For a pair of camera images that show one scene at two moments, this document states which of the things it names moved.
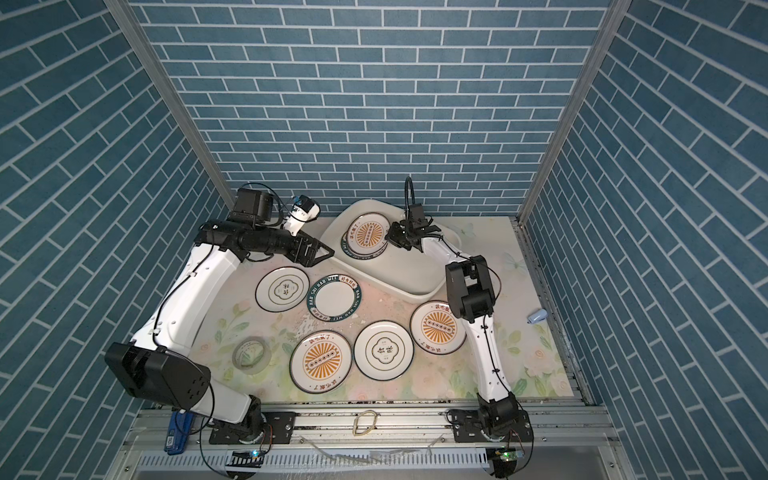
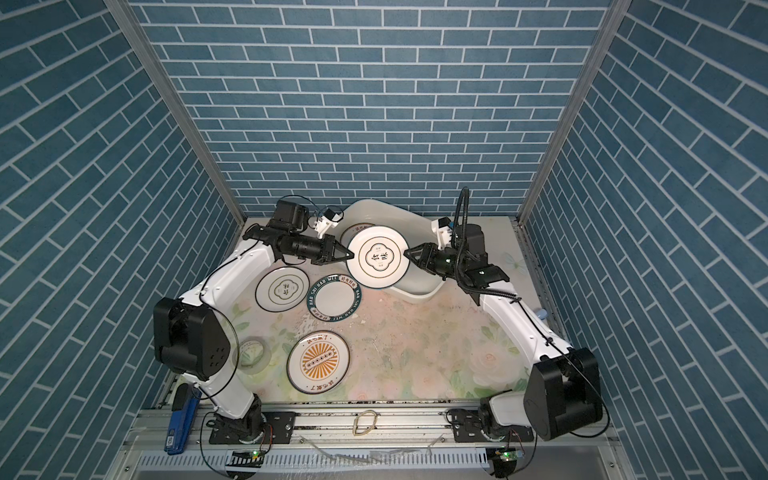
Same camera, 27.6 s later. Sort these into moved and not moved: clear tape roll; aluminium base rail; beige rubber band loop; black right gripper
Moved: black right gripper
Not moved: aluminium base rail; beige rubber band loop; clear tape roll
